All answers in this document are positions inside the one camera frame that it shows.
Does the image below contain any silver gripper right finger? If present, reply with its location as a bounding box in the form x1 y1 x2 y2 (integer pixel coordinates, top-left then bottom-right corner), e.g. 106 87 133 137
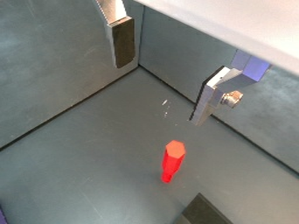
190 50 271 125

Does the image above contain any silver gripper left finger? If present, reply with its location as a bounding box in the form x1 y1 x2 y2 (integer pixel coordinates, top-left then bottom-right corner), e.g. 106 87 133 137
93 0 136 68

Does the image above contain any red hexagonal peg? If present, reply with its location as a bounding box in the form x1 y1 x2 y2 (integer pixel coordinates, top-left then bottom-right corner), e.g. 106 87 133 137
161 140 185 183

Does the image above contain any purple board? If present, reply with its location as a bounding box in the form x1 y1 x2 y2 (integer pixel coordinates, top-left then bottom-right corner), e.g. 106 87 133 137
0 207 6 224

